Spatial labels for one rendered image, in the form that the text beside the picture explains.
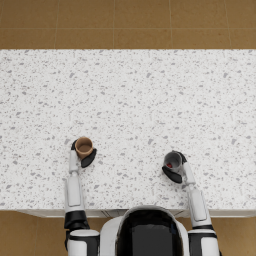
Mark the grey cup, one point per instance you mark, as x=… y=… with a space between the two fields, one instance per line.
x=172 y=160

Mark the brown cup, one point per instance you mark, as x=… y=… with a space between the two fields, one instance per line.
x=84 y=148

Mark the red berry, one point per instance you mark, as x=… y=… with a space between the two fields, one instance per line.
x=169 y=165

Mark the robot body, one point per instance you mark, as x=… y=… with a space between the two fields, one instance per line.
x=150 y=233

